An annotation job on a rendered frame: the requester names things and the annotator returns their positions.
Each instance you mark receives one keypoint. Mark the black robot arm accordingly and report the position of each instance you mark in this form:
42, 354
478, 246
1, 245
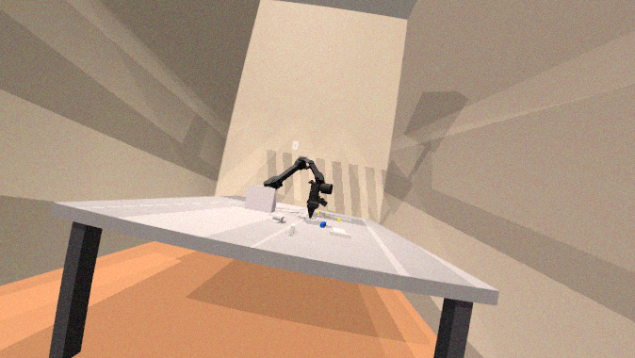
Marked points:
300, 164

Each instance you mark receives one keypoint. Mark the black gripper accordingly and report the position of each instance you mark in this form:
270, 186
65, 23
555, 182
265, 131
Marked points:
312, 203

